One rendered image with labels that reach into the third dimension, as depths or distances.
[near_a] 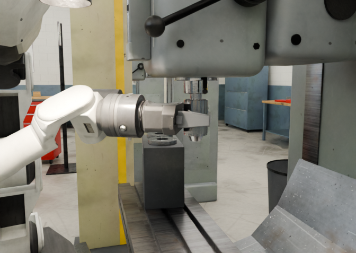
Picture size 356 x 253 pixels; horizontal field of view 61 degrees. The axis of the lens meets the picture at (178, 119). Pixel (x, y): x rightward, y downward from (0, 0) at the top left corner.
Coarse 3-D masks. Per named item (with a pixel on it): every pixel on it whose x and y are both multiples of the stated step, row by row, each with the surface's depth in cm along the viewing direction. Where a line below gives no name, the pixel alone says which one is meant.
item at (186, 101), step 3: (186, 99) 58; (189, 99) 57; (192, 99) 57; (195, 99) 57; (198, 99) 57; (201, 99) 57; (204, 99) 58; (207, 99) 59; (186, 102) 58; (189, 102) 57; (192, 102) 57; (195, 102) 57; (198, 102) 57; (201, 102) 57; (204, 102) 57; (207, 102) 58
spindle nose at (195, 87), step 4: (184, 84) 58; (188, 84) 57; (192, 84) 56; (196, 84) 56; (200, 84) 56; (184, 88) 58; (188, 88) 57; (192, 88) 56; (196, 88) 56; (200, 88) 56; (184, 92) 58; (188, 92) 57; (192, 92) 57; (196, 92) 56; (200, 92) 57
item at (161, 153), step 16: (144, 144) 92; (160, 144) 90; (176, 144) 92; (144, 160) 88; (160, 160) 88; (176, 160) 89; (144, 176) 88; (160, 176) 89; (176, 176) 90; (144, 192) 89; (160, 192) 90; (176, 192) 90
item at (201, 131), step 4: (184, 104) 58; (188, 104) 57; (204, 104) 57; (184, 108) 58; (188, 108) 57; (192, 108) 57; (196, 108) 57; (200, 108) 57; (204, 108) 57; (196, 112) 57; (200, 112) 57; (204, 112) 58; (184, 128) 59; (188, 128) 58; (192, 128) 57; (196, 128) 57; (200, 128) 57; (204, 128) 58; (184, 132) 59; (188, 132) 58; (192, 132) 58; (196, 132) 57; (200, 132) 58; (204, 132) 58
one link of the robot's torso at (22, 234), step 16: (0, 192) 102; (16, 192) 103; (32, 192) 105; (0, 208) 106; (16, 208) 109; (32, 208) 106; (0, 224) 110; (16, 224) 113; (32, 224) 119; (0, 240) 107; (16, 240) 110; (32, 240) 115
